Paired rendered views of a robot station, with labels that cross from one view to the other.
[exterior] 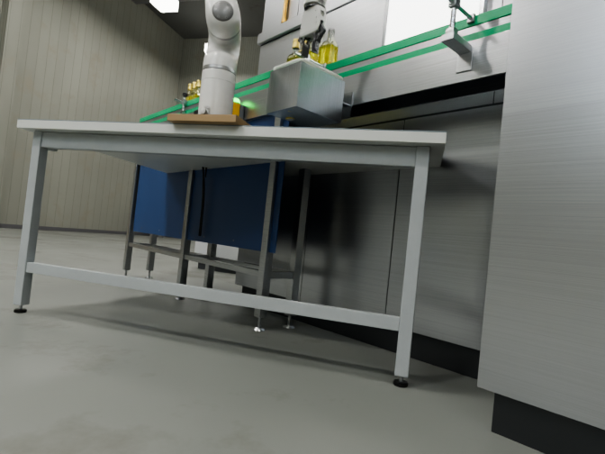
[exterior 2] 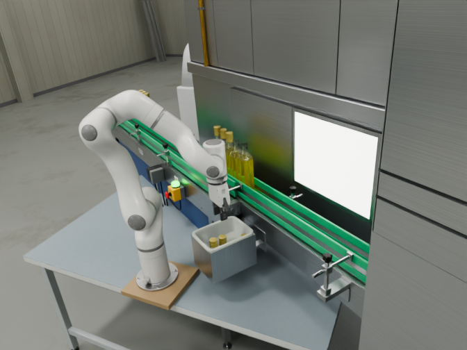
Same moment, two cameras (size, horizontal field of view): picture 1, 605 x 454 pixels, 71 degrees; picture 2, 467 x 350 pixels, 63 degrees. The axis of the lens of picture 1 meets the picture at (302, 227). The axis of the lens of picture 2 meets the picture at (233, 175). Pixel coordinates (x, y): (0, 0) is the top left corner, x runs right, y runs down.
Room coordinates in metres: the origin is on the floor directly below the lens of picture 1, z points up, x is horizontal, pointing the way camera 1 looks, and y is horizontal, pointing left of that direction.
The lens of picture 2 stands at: (0.23, -0.29, 1.94)
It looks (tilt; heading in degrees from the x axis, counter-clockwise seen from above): 26 degrees down; 11
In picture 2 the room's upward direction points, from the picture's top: 4 degrees counter-clockwise
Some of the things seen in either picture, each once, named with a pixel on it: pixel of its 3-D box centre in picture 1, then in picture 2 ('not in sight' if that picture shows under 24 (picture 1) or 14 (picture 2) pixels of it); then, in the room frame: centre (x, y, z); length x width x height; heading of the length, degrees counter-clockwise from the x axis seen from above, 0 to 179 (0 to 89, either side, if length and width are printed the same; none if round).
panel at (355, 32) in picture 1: (382, 29); (291, 144); (1.77, -0.25, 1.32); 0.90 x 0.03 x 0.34; 42
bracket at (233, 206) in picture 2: not in sight; (231, 209); (1.71, 0.03, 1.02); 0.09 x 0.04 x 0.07; 132
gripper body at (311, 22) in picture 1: (312, 22); (217, 190); (1.55, 0.04, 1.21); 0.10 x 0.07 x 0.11; 41
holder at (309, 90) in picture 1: (311, 99); (229, 246); (1.56, 0.02, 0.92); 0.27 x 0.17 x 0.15; 132
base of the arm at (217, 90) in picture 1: (216, 100); (153, 260); (1.51, 0.35, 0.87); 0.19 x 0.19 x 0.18
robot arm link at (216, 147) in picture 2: not in sight; (215, 157); (1.54, 0.04, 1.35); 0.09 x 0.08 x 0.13; 8
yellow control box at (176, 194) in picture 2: (233, 112); (176, 192); (1.97, 0.38, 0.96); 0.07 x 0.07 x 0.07; 42
